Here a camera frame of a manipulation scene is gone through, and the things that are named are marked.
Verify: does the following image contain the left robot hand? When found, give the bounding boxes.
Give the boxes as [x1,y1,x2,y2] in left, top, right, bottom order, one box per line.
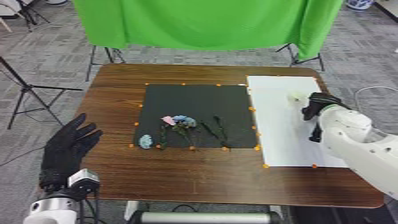
[38,112,105,193]

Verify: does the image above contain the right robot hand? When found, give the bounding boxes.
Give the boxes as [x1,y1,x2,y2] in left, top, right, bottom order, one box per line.
[301,92,352,122]

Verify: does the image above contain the white sheet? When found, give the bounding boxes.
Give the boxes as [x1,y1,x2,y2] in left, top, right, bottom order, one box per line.
[246,75,352,169]

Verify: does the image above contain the pale blue flower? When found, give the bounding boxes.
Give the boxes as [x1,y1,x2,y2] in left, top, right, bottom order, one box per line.
[137,134,155,150]

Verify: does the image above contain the black cloth stand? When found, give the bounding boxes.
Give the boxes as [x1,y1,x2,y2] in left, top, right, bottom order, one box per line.
[274,42,327,73]
[84,44,128,83]

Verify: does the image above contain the green sprig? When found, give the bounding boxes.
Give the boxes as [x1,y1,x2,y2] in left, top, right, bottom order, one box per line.
[176,126,201,150]
[199,121,223,141]
[155,123,171,150]

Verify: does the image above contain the black tripod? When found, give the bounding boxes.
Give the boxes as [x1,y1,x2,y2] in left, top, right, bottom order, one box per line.
[0,55,86,131]

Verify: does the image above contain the pink flower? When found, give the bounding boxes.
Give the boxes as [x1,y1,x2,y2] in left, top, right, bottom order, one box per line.
[160,115,178,126]

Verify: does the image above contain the dark mat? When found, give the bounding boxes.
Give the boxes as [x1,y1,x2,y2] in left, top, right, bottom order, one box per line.
[132,83,262,150]

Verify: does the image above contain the pale grey bar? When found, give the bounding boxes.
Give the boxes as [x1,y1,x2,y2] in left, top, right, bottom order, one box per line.
[137,211,274,224]

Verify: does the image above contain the grey cable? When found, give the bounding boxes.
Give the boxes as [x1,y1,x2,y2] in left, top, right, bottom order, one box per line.
[352,85,398,116]

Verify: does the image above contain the black cable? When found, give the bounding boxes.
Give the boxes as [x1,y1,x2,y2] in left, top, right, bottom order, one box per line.
[77,196,112,224]

